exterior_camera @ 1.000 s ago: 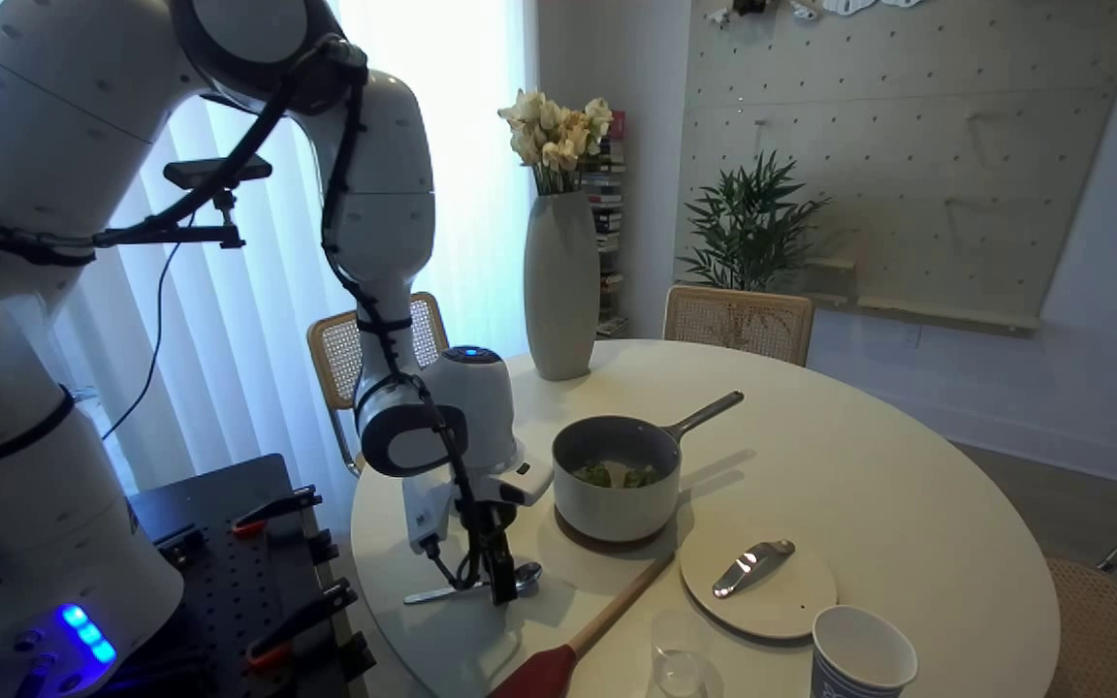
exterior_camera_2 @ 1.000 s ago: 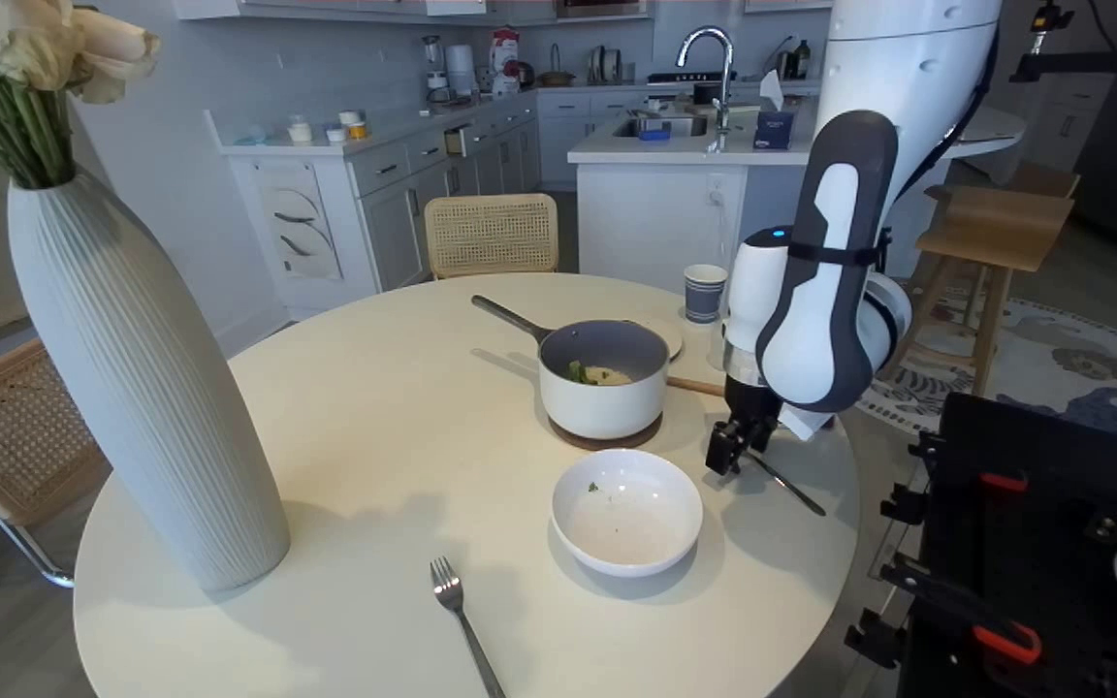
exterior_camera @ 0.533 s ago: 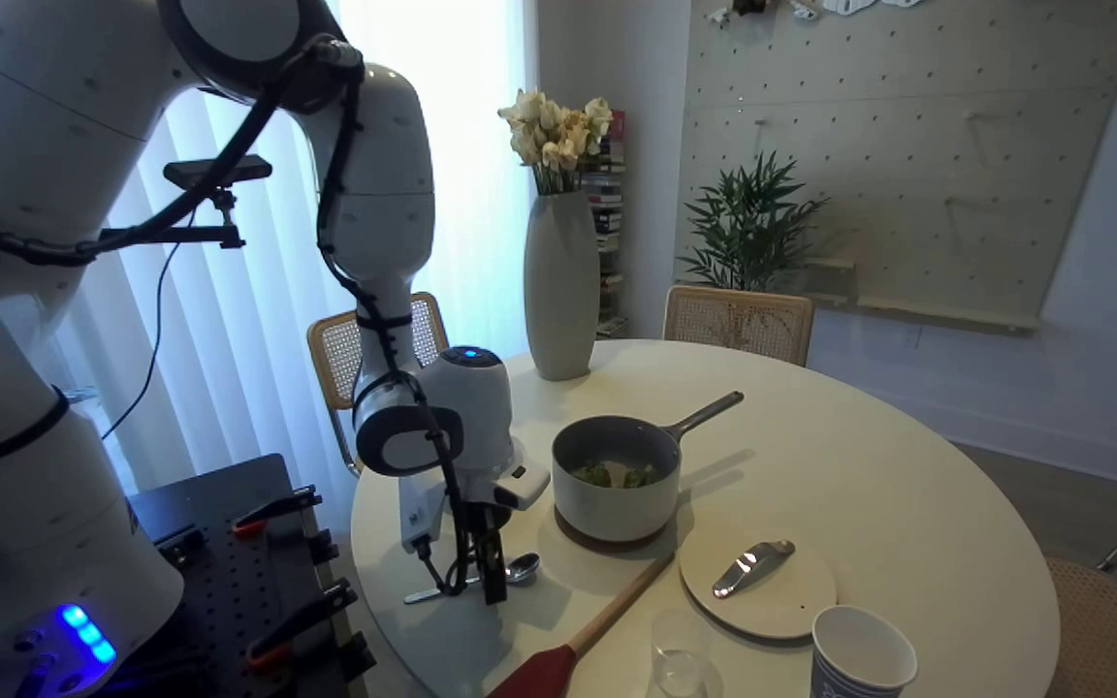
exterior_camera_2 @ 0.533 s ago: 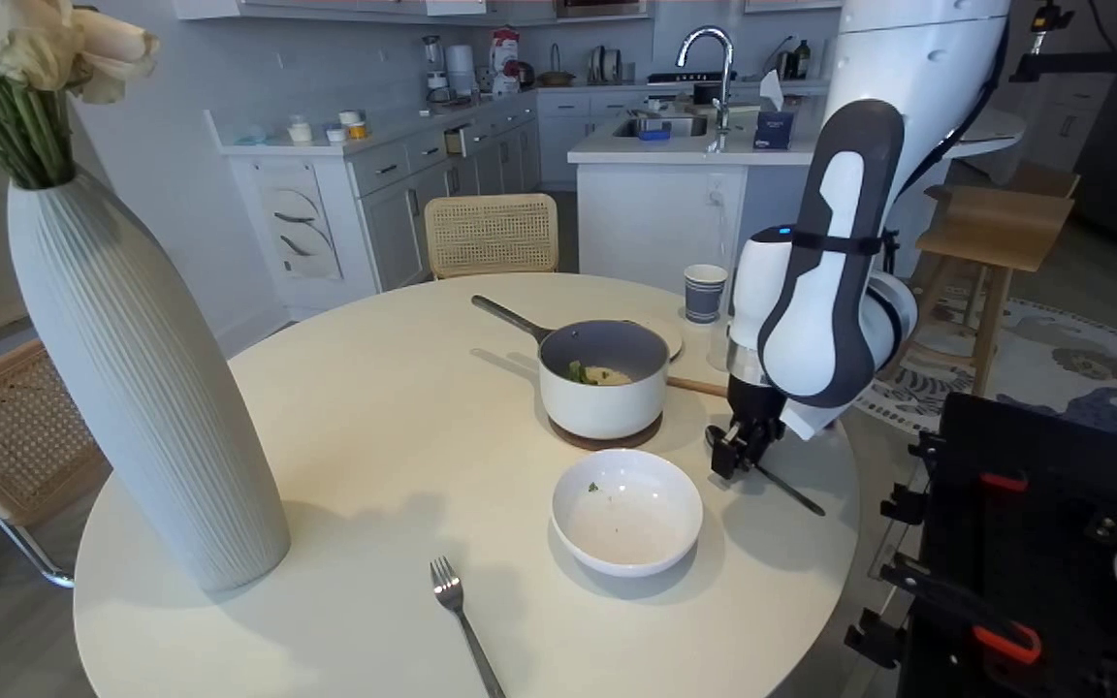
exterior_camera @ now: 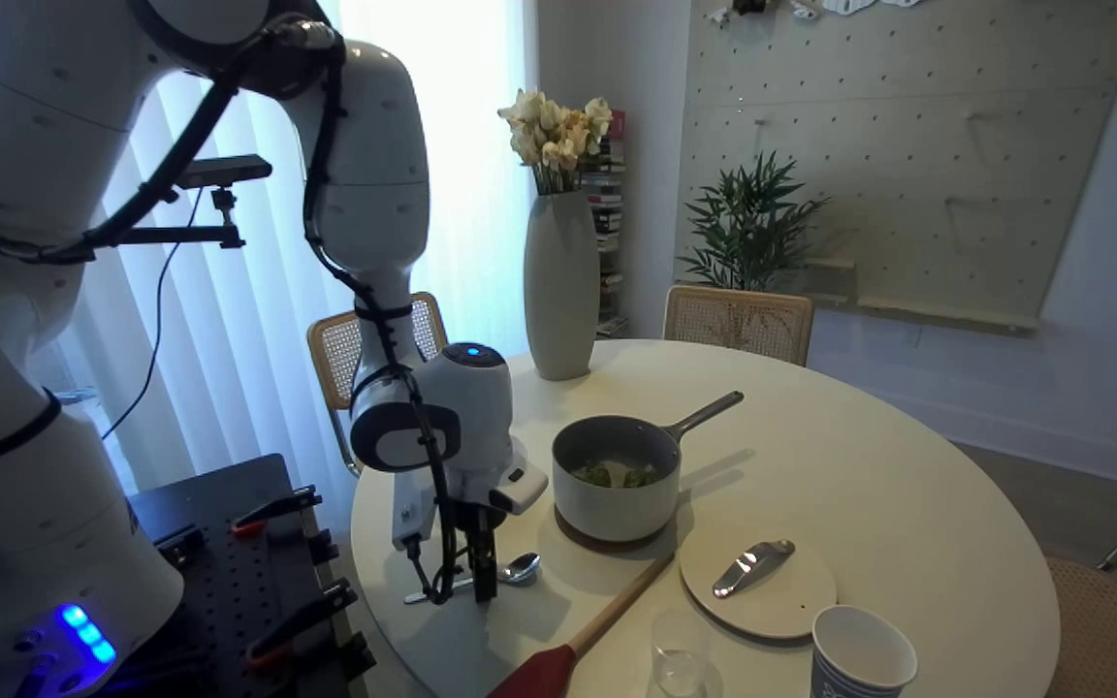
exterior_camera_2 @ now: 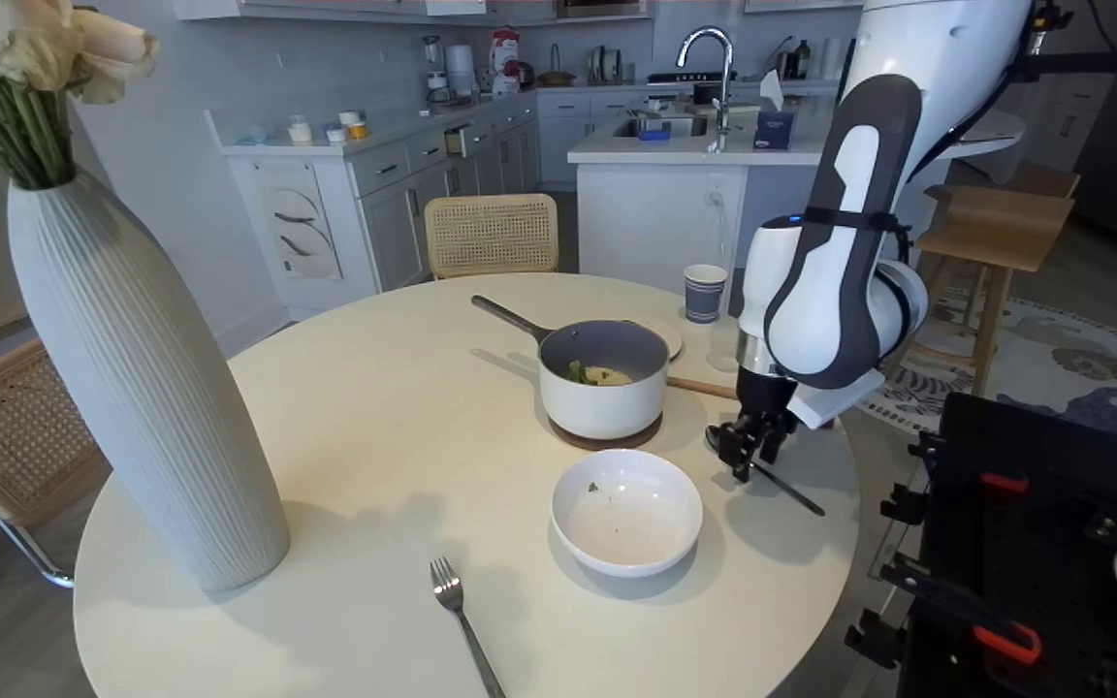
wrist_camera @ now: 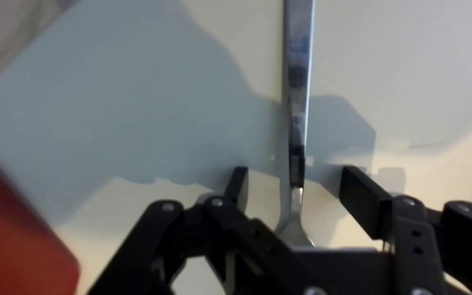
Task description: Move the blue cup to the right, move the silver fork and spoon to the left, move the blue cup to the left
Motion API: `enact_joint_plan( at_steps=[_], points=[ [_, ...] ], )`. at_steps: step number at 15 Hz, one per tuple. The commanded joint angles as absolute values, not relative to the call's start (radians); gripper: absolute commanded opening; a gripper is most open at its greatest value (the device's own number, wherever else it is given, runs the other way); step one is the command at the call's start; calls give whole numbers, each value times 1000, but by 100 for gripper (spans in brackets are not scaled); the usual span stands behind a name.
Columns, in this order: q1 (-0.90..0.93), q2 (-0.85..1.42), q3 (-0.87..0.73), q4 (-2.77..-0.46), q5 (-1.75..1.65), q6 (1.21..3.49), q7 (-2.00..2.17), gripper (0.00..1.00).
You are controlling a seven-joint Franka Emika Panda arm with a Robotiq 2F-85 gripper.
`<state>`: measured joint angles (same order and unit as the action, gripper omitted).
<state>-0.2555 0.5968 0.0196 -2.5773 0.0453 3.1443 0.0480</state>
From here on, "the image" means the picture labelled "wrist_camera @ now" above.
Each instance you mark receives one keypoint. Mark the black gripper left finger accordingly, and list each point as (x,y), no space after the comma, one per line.
(208,239)

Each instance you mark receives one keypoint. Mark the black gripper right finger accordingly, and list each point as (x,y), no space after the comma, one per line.
(410,234)

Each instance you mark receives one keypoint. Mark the silver spoon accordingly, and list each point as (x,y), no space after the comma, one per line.
(297,82)

